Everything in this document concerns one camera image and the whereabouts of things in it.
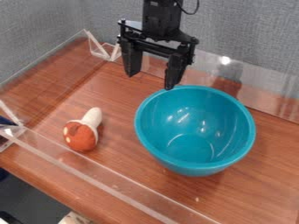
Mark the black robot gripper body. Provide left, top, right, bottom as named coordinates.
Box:
left=117, top=0, right=200, bottom=58

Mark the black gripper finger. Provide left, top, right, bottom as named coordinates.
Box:
left=120, top=38, right=143, bottom=77
left=164, top=52, right=189, bottom=90

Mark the red and white toy mushroom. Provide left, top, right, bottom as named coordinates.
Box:
left=62, top=108, right=103, bottom=152

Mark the blue plastic bowl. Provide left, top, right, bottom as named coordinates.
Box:
left=135, top=85, right=256, bottom=177

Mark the clear acrylic left barrier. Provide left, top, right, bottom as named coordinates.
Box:
left=0, top=29, right=87, bottom=87

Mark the clear acrylic barrier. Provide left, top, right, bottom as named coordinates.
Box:
left=0, top=125, right=220, bottom=224
left=83, top=29, right=299, bottom=125
left=0, top=29, right=87, bottom=87

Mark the clear acrylic back barrier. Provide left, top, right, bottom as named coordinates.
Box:
left=83, top=29, right=299, bottom=125

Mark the clear acrylic front barrier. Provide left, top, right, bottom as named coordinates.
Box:
left=0, top=125, right=220, bottom=224

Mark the clear acrylic corner bracket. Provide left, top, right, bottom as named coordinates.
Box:
left=84, top=31, right=121, bottom=61

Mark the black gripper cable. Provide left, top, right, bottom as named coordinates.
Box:
left=172, top=0, right=201, bottom=16

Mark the clear acrylic left bracket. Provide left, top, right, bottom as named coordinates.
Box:
left=0, top=100, right=24, bottom=153

